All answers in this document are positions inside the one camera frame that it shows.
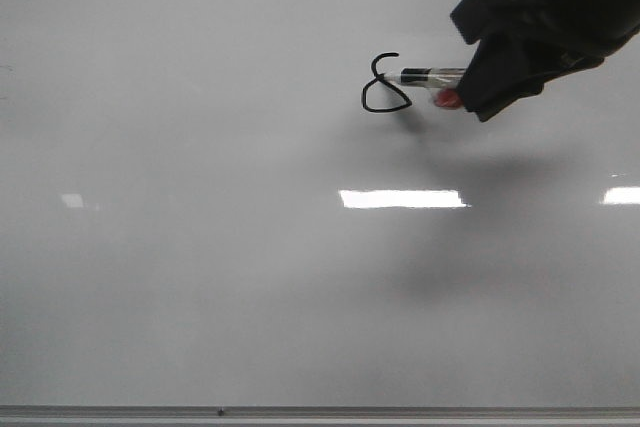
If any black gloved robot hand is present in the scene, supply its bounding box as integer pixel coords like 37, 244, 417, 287
450, 0, 639, 122

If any black whiteboard marker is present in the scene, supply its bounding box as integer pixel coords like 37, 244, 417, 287
383, 68, 466, 89

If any white whiteboard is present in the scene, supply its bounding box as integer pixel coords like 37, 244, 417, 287
1, 0, 639, 407

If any red rubber piece on marker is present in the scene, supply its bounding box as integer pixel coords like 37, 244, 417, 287
433, 89, 463, 110

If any aluminium whiteboard bottom frame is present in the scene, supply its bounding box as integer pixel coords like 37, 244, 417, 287
1, 405, 639, 426

